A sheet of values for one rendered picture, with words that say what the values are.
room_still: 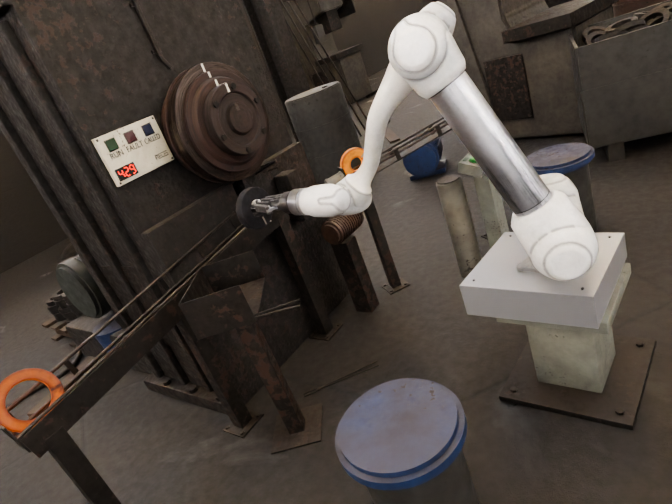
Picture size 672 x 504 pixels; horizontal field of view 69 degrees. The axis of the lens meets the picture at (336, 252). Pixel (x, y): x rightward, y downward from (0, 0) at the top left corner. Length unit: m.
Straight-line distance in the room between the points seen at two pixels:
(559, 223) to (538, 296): 0.29
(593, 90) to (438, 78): 2.30
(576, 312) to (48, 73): 1.80
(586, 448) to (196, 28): 2.09
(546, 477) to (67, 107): 1.90
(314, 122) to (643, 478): 3.90
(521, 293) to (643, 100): 2.17
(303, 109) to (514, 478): 3.81
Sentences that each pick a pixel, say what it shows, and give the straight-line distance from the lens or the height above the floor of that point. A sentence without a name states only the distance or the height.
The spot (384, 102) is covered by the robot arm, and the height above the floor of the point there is 1.07.
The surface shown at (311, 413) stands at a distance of 2.03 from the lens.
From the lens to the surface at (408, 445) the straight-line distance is 1.17.
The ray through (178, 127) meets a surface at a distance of 1.93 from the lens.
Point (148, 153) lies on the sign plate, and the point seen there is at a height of 1.12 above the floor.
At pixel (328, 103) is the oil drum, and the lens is 4.74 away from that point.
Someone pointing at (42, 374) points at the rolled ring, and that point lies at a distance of 1.77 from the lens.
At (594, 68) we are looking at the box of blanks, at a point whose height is 0.60.
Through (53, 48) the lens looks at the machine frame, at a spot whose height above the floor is 1.54.
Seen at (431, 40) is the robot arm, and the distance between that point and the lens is 1.15.
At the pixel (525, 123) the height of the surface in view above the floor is 0.15.
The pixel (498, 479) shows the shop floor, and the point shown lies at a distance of 1.63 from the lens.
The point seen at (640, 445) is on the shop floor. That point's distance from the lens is 1.69.
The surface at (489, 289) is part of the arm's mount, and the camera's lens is 1.54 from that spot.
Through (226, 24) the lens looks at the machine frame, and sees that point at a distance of 2.42.
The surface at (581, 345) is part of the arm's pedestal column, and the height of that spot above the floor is 0.21.
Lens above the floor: 1.27
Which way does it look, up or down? 23 degrees down
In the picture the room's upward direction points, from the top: 21 degrees counter-clockwise
